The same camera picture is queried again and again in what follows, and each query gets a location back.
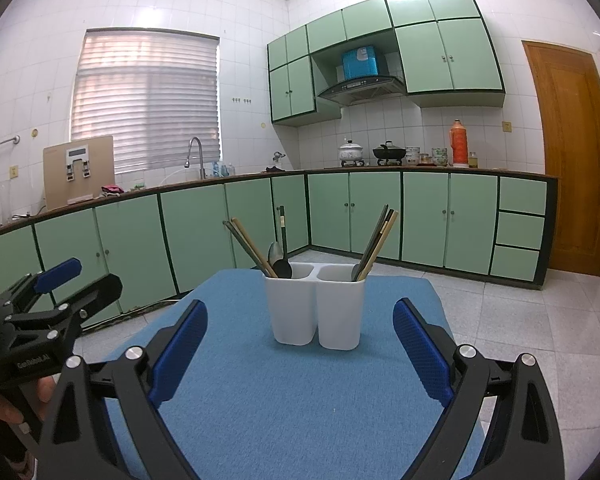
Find black range hood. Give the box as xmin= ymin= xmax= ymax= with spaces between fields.
xmin=316 ymin=76 xmax=406 ymax=107

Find person's left hand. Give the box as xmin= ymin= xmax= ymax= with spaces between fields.
xmin=0 ymin=376 xmax=57 ymax=427

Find green wall cabinets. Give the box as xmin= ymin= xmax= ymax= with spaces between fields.
xmin=266 ymin=0 xmax=506 ymax=127

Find white two-compartment utensil holder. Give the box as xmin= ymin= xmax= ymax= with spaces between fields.
xmin=264 ymin=262 xmax=367 ymax=351

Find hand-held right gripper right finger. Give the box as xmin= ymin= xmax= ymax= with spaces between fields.
xmin=392 ymin=297 xmax=566 ymax=480

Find navy chopstick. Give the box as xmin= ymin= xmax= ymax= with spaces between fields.
xmin=278 ymin=205 xmax=290 ymax=266
xmin=352 ymin=204 xmax=391 ymax=281

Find white window blind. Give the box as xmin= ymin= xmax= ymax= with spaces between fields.
xmin=70 ymin=28 xmax=221 ymax=173

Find cardboard box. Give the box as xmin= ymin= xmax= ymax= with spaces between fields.
xmin=42 ymin=135 xmax=115 ymax=212

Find blue tablecloth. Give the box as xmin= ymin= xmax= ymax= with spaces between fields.
xmin=100 ymin=268 xmax=486 ymax=480

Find clear plastic jug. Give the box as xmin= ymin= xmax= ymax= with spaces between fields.
xmin=0 ymin=180 xmax=16 ymax=223

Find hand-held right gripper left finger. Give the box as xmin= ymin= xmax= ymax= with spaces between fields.
xmin=37 ymin=299 xmax=209 ymax=480

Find black wok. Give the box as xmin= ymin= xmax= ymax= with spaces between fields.
xmin=371 ymin=141 xmax=407 ymax=161

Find wooden chopstick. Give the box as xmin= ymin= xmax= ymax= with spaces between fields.
xmin=357 ymin=210 xmax=400 ymax=282
xmin=231 ymin=217 xmax=280 ymax=278

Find white cooking pot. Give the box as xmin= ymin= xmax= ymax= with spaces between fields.
xmin=338 ymin=140 xmax=365 ymax=162

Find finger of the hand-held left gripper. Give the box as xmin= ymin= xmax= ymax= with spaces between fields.
xmin=0 ymin=257 xmax=83 ymax=312
xmin=10 ymin=274 xmax=123 ymax=341

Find blue box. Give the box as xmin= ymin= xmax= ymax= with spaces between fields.
xmin=342 ymin=46 xmax=382 ymax=81

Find orange thermos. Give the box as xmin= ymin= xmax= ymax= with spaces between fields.
xmin=449 ymin=119 xmax=468 ymax=168

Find metal kitchen faucet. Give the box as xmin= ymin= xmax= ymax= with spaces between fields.
xmin=184 ymin=136 xmax=207 ymax=179

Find wooden door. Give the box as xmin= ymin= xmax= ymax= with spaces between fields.
xmin=522 ymin=40 xmax=600 ymax=277

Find green base cabinets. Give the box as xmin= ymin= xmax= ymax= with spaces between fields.
xmin=0 ymin=169 xmax=559 ymax=331

